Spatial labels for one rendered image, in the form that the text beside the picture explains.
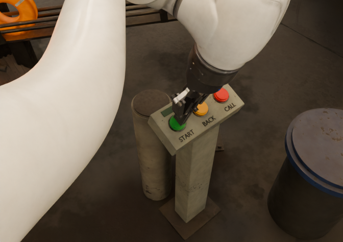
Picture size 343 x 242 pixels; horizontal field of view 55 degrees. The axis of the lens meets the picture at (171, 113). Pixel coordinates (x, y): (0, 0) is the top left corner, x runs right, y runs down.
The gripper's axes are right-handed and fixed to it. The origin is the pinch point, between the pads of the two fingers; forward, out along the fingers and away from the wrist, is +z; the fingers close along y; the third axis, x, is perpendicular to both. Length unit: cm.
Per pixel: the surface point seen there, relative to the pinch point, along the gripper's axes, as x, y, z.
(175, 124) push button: 0.3, 1.3, 4.3
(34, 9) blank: -52, 11, 13
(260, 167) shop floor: 25, -44, 60
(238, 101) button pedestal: 4.0, -18.0, 5.4
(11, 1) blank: -56, 15, 11
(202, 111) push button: 1.2, -6.9, 4.3
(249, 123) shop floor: 6, -59, 67
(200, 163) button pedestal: 10.2, -6.2, 23.1
